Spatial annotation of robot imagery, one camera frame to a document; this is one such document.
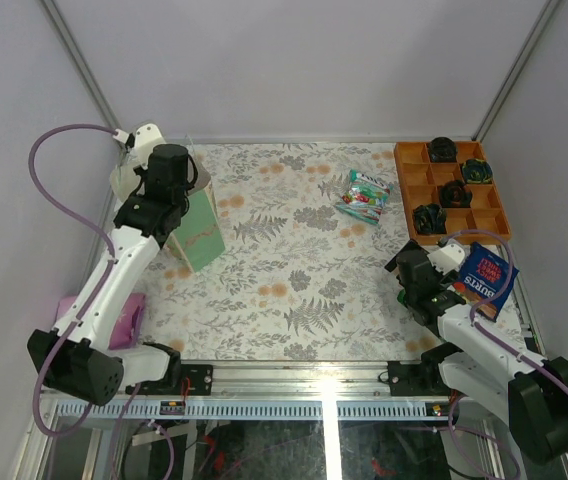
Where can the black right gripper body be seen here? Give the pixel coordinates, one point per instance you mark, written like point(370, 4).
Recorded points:
point(442, 280)

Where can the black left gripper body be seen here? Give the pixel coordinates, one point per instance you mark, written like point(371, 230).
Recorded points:
point(184, 163)

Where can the blue Burts crisps bag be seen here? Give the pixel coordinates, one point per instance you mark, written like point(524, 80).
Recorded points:
point(482, 276)

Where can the teal Fox's mint candy bag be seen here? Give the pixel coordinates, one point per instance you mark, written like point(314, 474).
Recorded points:
point(365, 198)

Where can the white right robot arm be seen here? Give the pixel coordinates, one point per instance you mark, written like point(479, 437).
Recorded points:
point(525, 390)

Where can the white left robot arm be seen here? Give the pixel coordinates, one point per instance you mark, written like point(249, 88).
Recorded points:
point(76, 356)

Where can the cream and green paper bag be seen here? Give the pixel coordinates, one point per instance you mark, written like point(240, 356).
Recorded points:
point(198, 240)

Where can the dark rosette bottom left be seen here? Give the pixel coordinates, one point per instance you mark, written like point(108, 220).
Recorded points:
point(429, 219)

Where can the dark rosette centre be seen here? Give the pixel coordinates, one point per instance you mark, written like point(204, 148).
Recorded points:
point(455, 194)

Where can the wooden compartment tray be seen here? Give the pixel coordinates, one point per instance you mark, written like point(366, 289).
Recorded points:
point(419, 180)

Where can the dark rosette right green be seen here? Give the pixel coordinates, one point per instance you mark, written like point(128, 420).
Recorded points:
point(476, 172)

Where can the dark rosette top left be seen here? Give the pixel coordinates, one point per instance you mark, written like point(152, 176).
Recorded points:
point(442, 150)

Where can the pink Frozen tissue pack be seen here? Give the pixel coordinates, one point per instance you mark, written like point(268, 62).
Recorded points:
point(125, 332)

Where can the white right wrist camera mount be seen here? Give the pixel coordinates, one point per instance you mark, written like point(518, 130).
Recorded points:
point(448, 257)

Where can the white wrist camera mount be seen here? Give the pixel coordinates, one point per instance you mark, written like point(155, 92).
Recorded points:
point(138, 144)
point(448, 257)

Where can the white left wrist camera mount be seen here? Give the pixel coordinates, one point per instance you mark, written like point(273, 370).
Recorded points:
point(138, 144)

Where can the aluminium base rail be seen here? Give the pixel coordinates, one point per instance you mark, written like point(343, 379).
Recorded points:
point(284, 385)

